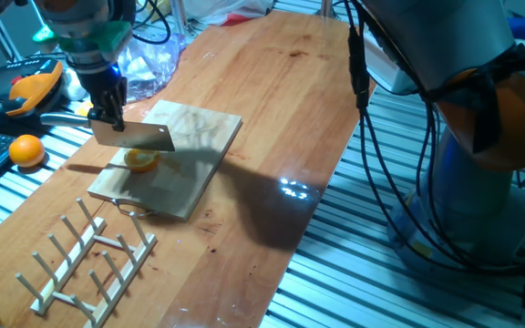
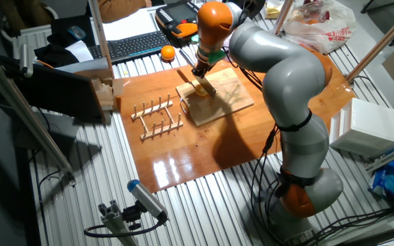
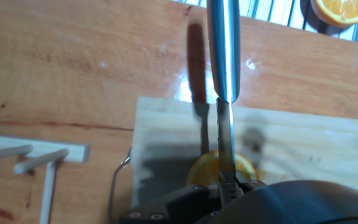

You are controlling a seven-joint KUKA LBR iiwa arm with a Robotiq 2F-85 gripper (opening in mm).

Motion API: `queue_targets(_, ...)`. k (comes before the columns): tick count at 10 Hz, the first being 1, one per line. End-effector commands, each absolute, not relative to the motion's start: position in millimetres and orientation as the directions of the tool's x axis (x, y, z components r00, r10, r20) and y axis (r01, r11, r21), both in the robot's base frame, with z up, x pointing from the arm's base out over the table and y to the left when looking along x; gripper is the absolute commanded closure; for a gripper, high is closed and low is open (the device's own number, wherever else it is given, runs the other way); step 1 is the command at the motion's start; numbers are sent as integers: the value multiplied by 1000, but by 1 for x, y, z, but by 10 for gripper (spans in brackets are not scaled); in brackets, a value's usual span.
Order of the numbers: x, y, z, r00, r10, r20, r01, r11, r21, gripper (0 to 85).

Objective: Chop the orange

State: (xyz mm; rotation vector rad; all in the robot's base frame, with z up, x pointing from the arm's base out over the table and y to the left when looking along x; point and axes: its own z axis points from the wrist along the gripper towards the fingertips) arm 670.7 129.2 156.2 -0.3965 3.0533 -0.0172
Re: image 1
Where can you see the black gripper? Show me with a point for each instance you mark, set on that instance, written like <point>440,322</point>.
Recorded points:
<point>103,84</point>

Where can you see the steel cleaver knife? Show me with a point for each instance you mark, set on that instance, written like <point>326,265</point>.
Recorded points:
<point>135,136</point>

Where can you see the cut orange piece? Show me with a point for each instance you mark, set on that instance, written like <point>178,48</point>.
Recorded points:
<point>141,161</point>

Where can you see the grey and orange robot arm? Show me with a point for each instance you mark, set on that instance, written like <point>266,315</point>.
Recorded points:
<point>449,45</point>

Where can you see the whole orange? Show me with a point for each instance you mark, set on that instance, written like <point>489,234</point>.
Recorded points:
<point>26,151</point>

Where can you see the white rounded object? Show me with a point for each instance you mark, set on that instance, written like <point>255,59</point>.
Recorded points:
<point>73,86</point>

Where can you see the clear plastic bag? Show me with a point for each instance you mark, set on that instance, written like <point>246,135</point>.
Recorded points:
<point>153,68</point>

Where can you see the orange black teach pendant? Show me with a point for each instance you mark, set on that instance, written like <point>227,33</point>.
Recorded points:
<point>30,89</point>

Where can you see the wooden cutting board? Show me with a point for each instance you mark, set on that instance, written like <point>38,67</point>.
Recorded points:
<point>198,132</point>

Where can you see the white printed plastic bag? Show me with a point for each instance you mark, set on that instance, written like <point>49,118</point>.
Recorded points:
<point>226,11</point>

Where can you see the wooden dish rack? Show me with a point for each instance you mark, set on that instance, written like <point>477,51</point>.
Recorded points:
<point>66,269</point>

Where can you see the large brown wooden board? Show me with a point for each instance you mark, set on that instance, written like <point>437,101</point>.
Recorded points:
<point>267,91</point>

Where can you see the white foam box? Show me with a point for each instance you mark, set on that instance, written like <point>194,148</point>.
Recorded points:
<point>394,77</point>

